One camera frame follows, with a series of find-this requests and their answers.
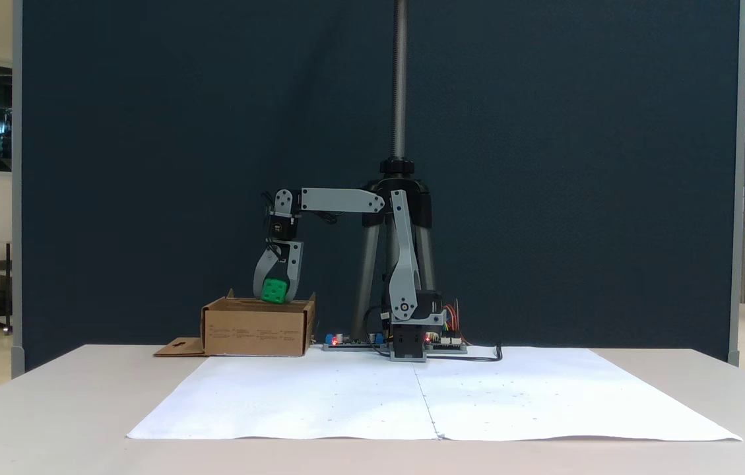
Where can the grey wide fixed gripper finger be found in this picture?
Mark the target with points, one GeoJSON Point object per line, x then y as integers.
{"type": "Point", "coordinates": [294, 280]}

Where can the grey curved hinged gripper finger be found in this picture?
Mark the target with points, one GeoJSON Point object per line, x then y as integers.
{"type": "Point", "coordinates": [259, 277]}

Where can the green die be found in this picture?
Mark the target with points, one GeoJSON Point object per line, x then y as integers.
{"type": "Point", "coordinates": [274, 290]}

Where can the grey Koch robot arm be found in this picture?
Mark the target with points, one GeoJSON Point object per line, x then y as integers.
{"type": "Point", "coordinates": [346, 200]}

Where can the brown cardboard box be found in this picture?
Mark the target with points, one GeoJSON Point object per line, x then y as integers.
{"type": "Point", "coordinates": [257, 333]}

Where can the circuit board with blue parts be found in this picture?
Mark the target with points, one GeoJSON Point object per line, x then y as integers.
{"type": "Point", "coordinates": [352, 343]}

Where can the white paper sheet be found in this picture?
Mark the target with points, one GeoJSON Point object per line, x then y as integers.
{"type": "Point", "coordinates": [610, 396]}
{"type": "Point", "coordinates": [293, 402]}

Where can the dark blue partition panel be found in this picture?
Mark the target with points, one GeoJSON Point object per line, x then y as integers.
{"type": "Point", "coordinates": [148, 132]}

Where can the black and grey tripod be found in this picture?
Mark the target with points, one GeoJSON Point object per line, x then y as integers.
{"type": "Point", "coordinates": [399, 79]}

